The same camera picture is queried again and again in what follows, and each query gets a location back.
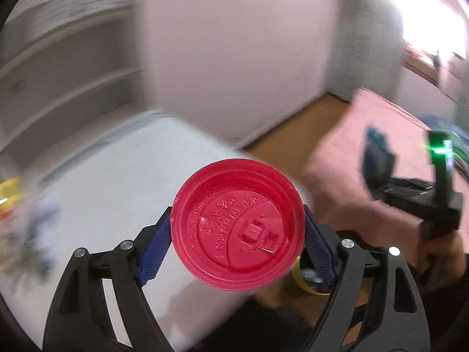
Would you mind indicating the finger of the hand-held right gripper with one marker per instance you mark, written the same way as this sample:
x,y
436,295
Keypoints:
x,y
377,165

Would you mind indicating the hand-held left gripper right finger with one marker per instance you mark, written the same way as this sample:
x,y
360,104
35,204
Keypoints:
x,y
318,250

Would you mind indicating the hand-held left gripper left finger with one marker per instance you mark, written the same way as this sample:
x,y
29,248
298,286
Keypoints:
x,y
154,253

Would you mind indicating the black bin with gold rim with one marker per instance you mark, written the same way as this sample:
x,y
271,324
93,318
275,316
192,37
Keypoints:
x,y
306,280

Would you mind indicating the red plastic cup lid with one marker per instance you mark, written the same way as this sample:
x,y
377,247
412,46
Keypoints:
x,y
238,223

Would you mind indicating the person's right hand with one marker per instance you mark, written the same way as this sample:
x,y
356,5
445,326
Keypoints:
x,y
445,260

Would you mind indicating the pink bed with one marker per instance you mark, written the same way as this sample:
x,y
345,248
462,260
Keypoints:
x,y
340,161

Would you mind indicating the pile of folded clothes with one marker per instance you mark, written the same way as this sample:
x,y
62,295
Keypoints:
x,y
439,123

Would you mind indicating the person's dark trousers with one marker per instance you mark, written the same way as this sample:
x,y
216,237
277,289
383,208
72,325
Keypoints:
x,y
274,322

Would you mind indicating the grey-green curtain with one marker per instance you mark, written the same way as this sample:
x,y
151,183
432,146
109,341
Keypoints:
x,y
366,33

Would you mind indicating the bright window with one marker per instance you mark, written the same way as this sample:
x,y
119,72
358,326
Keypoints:
x,y
432,18

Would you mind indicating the white shelf unit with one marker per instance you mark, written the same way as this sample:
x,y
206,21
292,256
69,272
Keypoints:
x,y
69,66

